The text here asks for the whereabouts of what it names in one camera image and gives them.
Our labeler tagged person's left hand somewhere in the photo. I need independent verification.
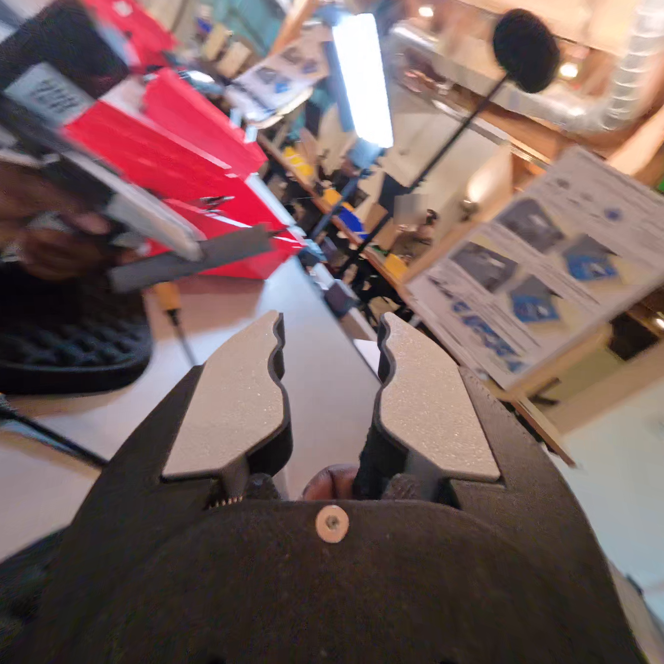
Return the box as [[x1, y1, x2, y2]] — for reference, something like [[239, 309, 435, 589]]
[[0, 168, 151, 281]]

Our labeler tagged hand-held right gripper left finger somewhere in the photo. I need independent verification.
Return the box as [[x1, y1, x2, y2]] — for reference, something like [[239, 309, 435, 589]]
[[162, 310, 293, 495]]

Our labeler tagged printed instruction sheet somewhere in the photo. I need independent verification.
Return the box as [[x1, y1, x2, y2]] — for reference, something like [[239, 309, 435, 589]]
[[407, 147, 664, 391]]

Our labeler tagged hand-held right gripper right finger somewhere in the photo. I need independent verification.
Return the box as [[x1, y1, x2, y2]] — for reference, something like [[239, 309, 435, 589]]
[[355, 311, 501, 500]]

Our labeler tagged instruction board on white stand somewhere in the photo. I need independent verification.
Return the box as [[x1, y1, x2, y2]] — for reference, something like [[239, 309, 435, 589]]
[[228, 41, 330, 128]]

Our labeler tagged black boom pole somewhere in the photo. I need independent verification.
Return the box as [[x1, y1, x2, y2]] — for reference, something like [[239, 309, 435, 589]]
[[337, 73, 511, 273]]

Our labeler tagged red divided plastic bin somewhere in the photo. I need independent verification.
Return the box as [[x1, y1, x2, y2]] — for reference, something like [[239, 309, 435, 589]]
[[65, 101, 307, 281]]

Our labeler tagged grey USB hub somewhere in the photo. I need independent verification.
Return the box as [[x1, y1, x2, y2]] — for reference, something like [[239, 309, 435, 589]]
[[108, 224, 276, 294]]

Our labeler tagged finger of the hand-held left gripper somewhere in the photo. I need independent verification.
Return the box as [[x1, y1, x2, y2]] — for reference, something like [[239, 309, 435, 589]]
[[106, 174, 205, 262]]

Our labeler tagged orange-plug black USB cable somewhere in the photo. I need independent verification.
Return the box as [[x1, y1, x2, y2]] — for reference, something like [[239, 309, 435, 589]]
[[0, 283, 199, 468]]

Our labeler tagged tan rounded board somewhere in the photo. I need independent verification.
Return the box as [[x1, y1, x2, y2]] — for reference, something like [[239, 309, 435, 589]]
[[511, 311, 613, 403]]

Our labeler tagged black foam pad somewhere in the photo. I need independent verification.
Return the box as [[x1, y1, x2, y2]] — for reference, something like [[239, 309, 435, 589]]
[[0, 259, 152, 395]]

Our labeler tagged black fuzzy microphone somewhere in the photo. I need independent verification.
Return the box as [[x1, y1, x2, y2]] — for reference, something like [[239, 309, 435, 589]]
[[493, 9, 561, 94]]

